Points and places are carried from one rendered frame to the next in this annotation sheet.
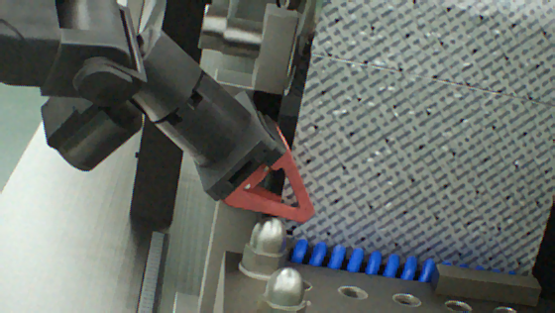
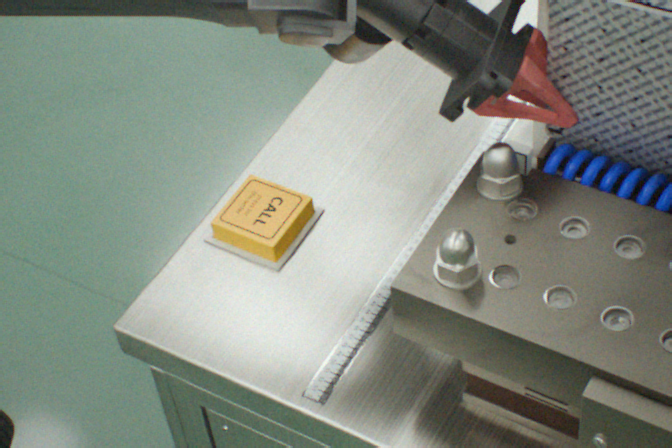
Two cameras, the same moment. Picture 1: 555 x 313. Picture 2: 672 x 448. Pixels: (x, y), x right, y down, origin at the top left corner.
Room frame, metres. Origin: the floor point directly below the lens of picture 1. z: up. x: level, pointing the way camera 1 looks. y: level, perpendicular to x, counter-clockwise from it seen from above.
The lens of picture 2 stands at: (0.21, -0.37, 1.80)
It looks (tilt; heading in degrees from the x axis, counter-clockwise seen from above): 48 degrees down; 40
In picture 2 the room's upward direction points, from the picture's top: 7 degrees counter-clockwise
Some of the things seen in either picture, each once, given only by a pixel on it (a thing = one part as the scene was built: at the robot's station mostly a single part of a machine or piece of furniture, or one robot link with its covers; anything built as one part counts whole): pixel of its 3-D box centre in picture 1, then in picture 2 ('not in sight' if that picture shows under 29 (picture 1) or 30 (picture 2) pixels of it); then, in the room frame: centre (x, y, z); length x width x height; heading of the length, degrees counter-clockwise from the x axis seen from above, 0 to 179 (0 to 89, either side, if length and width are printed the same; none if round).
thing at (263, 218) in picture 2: not in sight; (263, 217); (0.80, 0.21, 0.91); 0.07 x 0.07 x 0.02; 5
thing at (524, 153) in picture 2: not in sight; (516, 158); (0.87, -0.01, 1.04); 0.02 x 0.01 x 0.02; 95
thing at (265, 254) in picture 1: (267, 245); (500, 166); (0.85, -0.01, 1.05); 0.04 x 0.04 x 0.04
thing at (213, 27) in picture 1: (213, 28); not in sight; (1.01, 0.07, 1.18); 0.04 x 0.02 x 0.04; 5
